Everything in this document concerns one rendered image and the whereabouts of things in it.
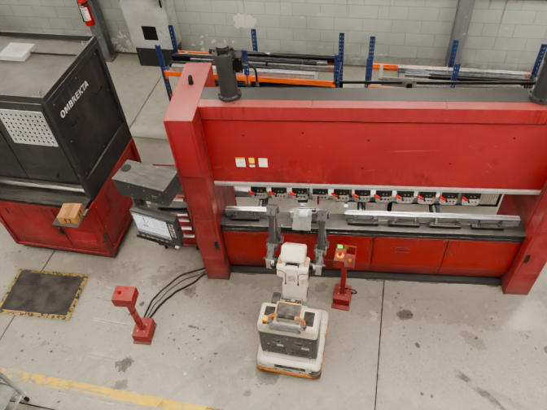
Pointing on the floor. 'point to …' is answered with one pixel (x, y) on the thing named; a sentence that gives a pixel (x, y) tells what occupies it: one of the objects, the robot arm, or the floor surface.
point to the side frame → (538, 219)
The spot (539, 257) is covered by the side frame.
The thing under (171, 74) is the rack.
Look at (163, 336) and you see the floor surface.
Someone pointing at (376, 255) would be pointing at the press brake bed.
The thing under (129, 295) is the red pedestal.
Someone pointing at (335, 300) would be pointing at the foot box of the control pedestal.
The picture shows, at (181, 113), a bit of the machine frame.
